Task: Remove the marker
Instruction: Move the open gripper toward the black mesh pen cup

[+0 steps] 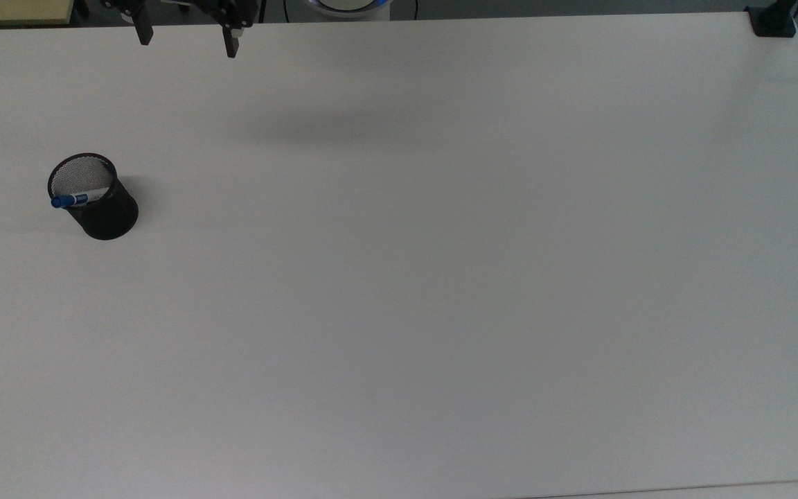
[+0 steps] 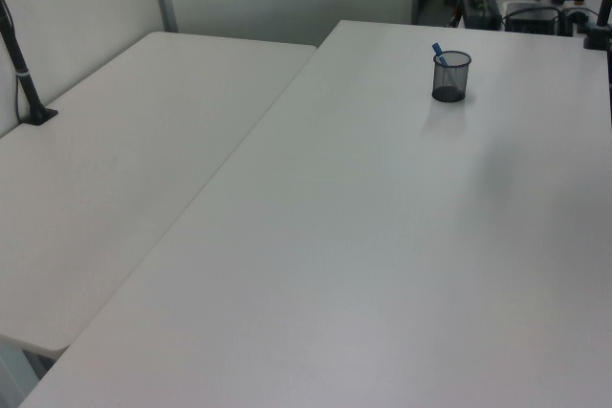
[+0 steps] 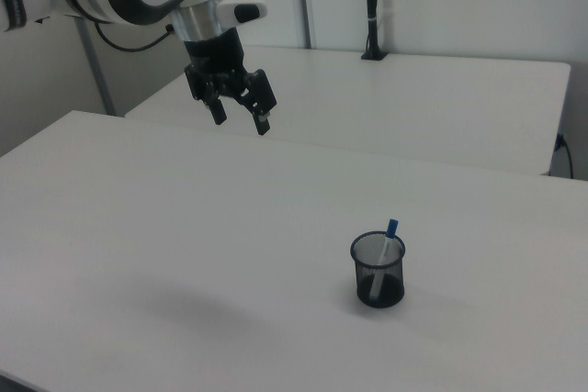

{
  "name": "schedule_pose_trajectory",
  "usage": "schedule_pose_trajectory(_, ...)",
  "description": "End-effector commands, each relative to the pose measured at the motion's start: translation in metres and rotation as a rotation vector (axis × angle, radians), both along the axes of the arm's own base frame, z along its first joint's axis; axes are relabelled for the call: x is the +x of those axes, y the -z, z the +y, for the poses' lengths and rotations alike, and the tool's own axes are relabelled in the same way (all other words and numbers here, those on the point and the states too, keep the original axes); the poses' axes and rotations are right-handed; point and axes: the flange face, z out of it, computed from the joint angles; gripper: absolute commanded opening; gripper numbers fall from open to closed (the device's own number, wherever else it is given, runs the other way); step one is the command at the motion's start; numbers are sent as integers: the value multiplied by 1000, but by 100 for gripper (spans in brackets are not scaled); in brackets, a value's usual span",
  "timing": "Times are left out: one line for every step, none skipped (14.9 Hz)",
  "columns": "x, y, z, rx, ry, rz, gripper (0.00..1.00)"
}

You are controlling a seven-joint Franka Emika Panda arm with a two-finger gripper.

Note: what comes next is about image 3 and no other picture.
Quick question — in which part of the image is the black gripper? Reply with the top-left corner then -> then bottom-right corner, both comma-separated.
183,27 -> 279,138

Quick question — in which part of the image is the white marker with blue cap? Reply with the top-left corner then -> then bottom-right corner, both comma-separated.
368,218 -> 401,300

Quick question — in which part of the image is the white background table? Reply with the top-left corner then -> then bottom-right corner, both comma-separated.
124,45 -> 572,177

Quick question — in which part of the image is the black pole with clamp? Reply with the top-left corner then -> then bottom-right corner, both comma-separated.
360,0 -> 390,62

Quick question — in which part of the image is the black mesh pen cup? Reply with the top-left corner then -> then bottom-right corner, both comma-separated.
350,231 -> 407,308

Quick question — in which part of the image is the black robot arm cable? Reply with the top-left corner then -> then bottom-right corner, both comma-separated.
95,22 -> 176,53

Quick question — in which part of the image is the black wall cable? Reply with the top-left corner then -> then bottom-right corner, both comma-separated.
555,133 -> 575,180

